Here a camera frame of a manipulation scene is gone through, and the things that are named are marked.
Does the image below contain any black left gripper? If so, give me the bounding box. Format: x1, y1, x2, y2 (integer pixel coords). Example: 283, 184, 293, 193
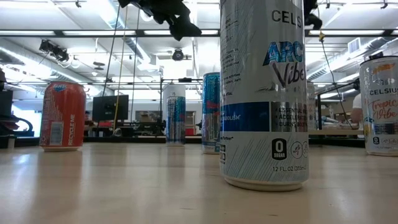
117, 0, 203, 42

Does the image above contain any blue silver Red Bull can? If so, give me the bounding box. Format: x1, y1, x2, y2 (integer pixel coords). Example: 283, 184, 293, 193
201, 72, 221, 155
165, 95, 187, 147

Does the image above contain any white blue Celsius Arctic can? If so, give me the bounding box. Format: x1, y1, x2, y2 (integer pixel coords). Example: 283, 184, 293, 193
220, 0, 310, 192

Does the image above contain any white Celsius Tropical Vibe can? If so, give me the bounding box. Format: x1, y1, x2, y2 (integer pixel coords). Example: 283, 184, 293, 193
359, 55, 398, 157

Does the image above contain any red Fanta soda can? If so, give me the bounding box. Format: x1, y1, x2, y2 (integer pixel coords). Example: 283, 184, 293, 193
39, 80, 87, 152

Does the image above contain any raised wooden shelf board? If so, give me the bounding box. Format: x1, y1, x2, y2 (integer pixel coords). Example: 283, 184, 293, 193
308, 129, 365, 137

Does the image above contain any black overhead beam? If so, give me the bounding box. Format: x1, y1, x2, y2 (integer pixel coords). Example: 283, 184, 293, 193
0, 29, 398, 39

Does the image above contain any person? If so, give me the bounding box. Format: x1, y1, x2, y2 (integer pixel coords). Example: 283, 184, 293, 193
83, 111, 94, 130
349, 77, 363, 130

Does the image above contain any cardboard box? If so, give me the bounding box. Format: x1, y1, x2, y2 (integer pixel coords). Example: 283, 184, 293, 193
138, 113, 158, 123

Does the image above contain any black ceiling spotlight cluster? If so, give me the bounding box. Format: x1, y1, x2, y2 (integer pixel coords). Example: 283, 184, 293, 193
39, 39, 70, 63

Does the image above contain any black curved tube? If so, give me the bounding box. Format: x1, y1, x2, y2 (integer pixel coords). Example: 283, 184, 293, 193
0, 114, 35, 138

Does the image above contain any black ceiling dome camera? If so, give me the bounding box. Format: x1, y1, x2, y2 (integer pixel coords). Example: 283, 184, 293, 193
171, 48, 185, 62

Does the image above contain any black hanging cable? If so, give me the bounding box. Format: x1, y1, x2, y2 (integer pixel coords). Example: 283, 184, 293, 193
101, 4, 122, 96
129, 8, 141, 123

